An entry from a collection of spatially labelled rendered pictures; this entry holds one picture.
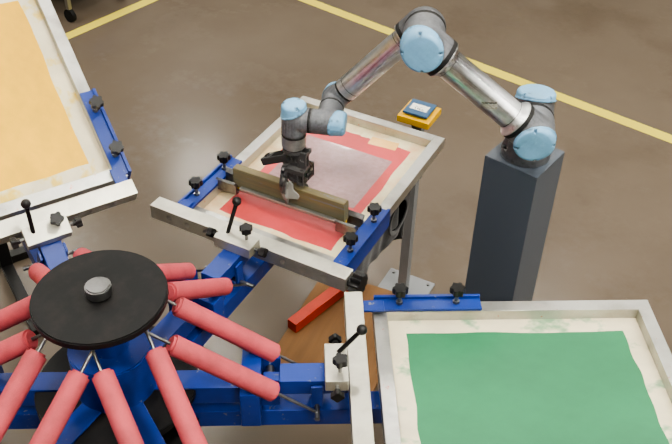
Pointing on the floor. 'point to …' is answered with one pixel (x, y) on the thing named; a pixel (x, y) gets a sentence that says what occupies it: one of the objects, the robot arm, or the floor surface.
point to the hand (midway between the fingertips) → (289, 195)
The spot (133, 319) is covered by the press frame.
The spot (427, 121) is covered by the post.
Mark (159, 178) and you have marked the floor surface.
